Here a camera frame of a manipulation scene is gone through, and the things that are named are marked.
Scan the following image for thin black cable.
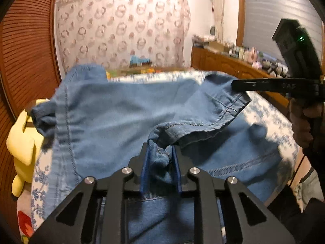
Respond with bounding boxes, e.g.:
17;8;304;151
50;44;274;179
289;154;305;191

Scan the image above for circle patterned curtain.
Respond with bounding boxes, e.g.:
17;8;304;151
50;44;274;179
54;0;191;73

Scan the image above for row of bottles and jars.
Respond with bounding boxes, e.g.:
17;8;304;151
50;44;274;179
229;44;290;78

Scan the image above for grey window shutter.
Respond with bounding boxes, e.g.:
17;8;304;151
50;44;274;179
242;0;325;64

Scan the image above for yellow plush toy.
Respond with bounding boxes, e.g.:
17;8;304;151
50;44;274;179
6;99;51;197

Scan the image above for wooden window frame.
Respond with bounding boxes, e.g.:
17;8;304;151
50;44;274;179
236;0;246;47

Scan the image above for wooden cabinet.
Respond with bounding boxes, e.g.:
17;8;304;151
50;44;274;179
190;46;292;107

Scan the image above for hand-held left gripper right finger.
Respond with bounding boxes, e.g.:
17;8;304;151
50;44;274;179
172;146;295;244

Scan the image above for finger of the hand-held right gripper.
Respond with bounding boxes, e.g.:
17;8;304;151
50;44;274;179
232;78;314;94

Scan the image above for person's right forearm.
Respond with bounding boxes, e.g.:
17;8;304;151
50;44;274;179
303;118;325;176

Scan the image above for person's right hand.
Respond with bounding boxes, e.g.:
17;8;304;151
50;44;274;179
289;98;325;148

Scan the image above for blue denim pants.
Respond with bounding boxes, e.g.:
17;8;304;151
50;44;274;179
30;63;287;244

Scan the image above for blue bag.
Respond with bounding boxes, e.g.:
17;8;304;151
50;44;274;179
130;55;150;65

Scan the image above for beige curtain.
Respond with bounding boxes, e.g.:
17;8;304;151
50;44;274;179
212;0;225;44

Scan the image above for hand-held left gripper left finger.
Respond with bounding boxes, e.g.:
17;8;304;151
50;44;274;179
29;142;149;244

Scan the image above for blue white patterned sheet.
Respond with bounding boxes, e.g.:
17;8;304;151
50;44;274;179
30;70;301;224

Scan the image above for open cardboard box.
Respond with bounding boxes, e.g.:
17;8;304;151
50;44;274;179
208;42;229;53

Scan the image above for person's dark clothing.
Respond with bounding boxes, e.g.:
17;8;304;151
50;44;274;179
264;168;325;244

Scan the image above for brown slatted wooden wardrobe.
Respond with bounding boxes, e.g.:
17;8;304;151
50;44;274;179
0;0;63;234

